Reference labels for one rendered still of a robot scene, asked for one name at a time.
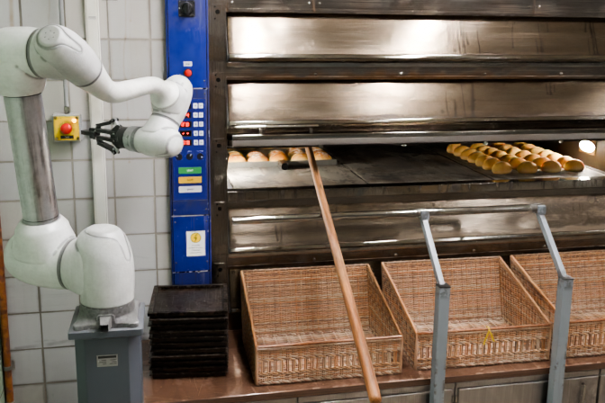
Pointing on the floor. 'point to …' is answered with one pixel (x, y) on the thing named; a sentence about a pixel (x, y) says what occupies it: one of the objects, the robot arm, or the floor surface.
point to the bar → (450, 286)
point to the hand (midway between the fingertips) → (90, 132)
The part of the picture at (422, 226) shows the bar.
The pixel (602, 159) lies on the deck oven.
